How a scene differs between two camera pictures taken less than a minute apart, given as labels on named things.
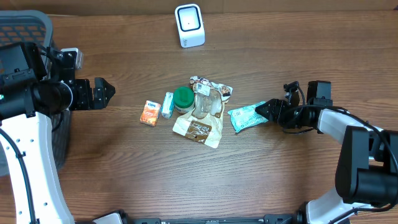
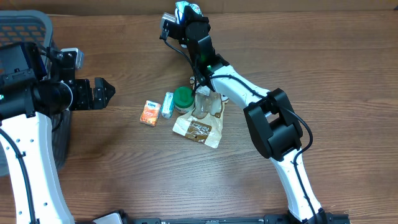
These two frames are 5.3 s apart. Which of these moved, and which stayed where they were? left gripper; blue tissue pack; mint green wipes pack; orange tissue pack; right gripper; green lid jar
Moved: right gripper; mint green wipes pack
Stayed: green lid jar; blue tissue pack; orange tissue pack; left gripper
